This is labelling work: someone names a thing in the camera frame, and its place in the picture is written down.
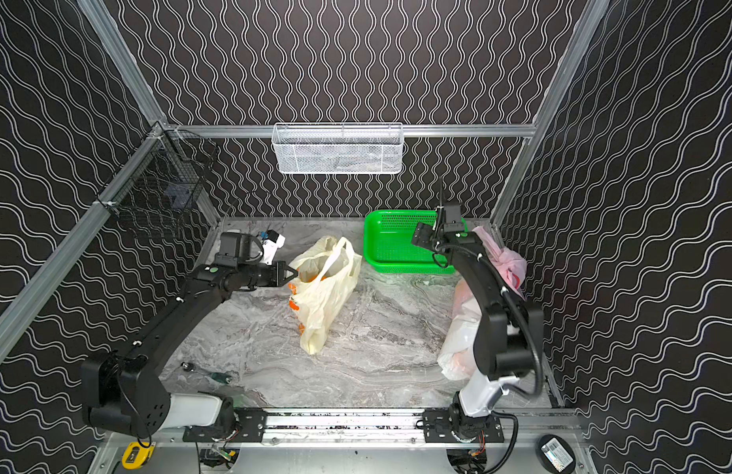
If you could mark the white plastic bag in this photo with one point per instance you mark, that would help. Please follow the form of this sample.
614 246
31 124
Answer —
456 357

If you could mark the green plastic basket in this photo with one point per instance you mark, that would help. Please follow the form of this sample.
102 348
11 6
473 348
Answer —
388 243

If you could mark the black round device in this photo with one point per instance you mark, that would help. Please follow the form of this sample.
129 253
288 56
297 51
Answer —
555 455

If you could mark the yellow tape measure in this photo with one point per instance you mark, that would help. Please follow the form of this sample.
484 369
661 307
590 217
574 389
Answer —
137 455

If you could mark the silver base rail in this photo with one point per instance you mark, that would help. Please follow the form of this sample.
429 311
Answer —
352 428

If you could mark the black wire basket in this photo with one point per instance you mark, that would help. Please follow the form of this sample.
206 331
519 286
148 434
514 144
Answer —
167 192

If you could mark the yellow bag with orange print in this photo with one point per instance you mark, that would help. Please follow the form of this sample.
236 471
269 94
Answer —
327 276

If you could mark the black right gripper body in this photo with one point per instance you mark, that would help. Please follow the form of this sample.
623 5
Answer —
428 238

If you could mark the white wire mesh basket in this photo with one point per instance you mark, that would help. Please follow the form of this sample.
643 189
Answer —
341 148

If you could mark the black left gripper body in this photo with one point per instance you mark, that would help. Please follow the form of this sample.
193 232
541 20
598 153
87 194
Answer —
272 275

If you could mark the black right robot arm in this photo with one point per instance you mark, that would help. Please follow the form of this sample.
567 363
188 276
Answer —
508 344

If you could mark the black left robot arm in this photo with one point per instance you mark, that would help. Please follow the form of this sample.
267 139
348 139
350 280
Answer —
122 391

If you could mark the pink plastic bag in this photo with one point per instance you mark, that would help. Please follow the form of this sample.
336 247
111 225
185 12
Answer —
509 264

